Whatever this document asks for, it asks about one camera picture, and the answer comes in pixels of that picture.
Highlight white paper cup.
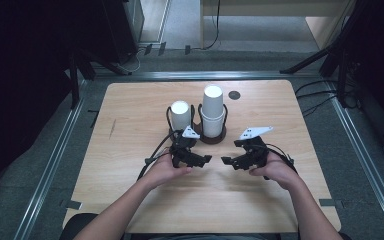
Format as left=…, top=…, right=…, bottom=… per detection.
left=170, top=100, right=192, bottom=132
left=202, top=84, right=225, bottom=119
left=200, top=112, right=226, bottom=139

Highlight light wooden furniture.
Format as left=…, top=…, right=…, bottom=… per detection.
left=199, top=0, right=356, bottom=51

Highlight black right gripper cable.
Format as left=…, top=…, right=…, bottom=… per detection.
left=263, top=143, right=298, bottom=175

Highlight dark computer tower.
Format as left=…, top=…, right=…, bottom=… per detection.
left=100, top=0, right=145, bottom=65

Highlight black metal stand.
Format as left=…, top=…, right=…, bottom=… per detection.
left=67, top=49, right=135, bottom=110

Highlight metal floor rail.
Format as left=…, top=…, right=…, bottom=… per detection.
left=324, top=79, right=384, bottom=240
left=12, top=79, right=88, bottom=240

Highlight person's dark clothing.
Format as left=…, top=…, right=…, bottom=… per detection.
left=59, top=213, right=98, bottom=240

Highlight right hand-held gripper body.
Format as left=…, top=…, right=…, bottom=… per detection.
left=233, top=125, right=274, bottom=169

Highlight person's left hand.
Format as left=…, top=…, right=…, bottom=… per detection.
left=146, top=152, right=193, bottom=188

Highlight grey tape piece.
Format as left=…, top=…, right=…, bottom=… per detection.
left=64, top=199, right=83, bottom=211
left=318, top=198, right=345, bottom=209

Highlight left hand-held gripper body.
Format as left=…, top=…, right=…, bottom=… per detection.
left=169, top=125, right=201, bottom=168

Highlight black floor cables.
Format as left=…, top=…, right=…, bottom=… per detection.
left=294, top=78, right=359, bottom=118

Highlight white floor cable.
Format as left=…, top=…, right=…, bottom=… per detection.
left=117, top=46, right=148, bottom=75

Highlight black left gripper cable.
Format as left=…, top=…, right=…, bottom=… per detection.
left=136, top=129, right=181, bottom=181

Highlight black hanging cable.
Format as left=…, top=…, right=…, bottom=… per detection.
left=202, top=0, right=222, bottom=51

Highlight person's right hand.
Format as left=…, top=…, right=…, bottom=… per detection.
left=249, top=151, right=303, bottom=191

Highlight black tripod stand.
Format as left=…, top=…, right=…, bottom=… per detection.
left=279, top=0, right=364, bottom=108

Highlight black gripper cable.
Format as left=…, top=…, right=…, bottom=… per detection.
left=136, top=129, right=181, bottom=181
left=263, top=143, right=298, bottom=175

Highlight black wire cup holder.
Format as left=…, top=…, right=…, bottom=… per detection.
left=165, top=104, right=197, bottom=140
left=194, top=102, right=230, bottom=145

